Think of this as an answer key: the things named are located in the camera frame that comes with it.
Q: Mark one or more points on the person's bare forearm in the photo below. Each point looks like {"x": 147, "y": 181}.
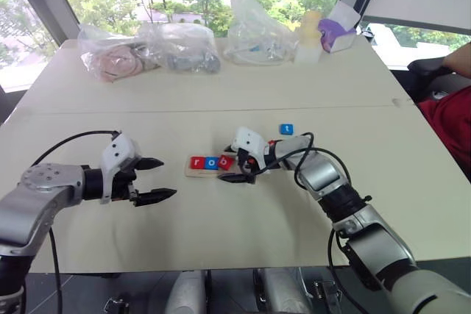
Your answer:
{"x": 460, "y": 60}

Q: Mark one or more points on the blue letter t block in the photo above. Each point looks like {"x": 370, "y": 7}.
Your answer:
{"x": 287, "y": 129}

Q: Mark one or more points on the person in red shirt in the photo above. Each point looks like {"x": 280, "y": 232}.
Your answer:
{"x": 450, "y": 123}

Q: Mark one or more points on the metal clamp bracket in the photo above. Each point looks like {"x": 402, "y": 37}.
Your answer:
{"x": 327, "y": 295}
{"x": 115, "y": 305}

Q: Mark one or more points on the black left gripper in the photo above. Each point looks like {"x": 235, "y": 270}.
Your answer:
{"x": 121, "y": 185}

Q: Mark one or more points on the red letter b block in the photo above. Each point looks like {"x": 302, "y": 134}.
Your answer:
{"x": 225, "y": 162}

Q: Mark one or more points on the silver rounded leg housing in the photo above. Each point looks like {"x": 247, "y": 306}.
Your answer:
{"x": 283, "y": 290}
{"x": 185, "y": 292}

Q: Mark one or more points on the purple and white tissue box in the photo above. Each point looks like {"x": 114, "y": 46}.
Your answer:
{"x": 336, "y": 34}

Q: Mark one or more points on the wooden letter tray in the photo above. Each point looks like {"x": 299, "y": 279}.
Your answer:
{"x": 200, "y": 173}

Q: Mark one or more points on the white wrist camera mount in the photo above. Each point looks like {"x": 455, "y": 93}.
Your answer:
{"x": 117, "y": 150}
{"x": 248, "y": 139}

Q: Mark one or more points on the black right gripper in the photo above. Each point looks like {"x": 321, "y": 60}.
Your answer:
{"x": 246, "y": 163}

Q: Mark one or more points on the red letter r block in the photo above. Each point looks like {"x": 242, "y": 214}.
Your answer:
{"x": 197, "y": 163}

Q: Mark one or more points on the tall clear plastic bag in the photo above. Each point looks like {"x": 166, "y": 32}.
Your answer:
{"x": 254, "y": 34}

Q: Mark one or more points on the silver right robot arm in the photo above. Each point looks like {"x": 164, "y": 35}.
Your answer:
{"x": 379, "y": 240}

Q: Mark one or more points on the plastic bag with grey items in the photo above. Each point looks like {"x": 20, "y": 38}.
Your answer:
{"x": 187, "y": 53}

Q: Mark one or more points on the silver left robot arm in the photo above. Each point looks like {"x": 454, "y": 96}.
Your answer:
{"x": 37, "y": 196}

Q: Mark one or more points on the plastic bag with pink items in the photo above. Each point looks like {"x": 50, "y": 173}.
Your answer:
{"x": 114, "y": 60}

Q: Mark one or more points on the black office chair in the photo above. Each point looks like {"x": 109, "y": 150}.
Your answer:
{"x": 427, "y": 71}

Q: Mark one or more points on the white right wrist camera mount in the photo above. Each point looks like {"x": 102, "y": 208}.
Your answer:
{"x": 248, "y": 139}

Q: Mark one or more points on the small white box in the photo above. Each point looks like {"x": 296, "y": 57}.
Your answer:
{"x": 307, "y": 53}

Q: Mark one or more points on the blue letter o block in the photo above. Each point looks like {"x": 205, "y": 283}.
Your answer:
{"x": 210, "y": 163}

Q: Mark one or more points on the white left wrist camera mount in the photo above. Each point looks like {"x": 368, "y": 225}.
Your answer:
{"x": 117, "y": 150}

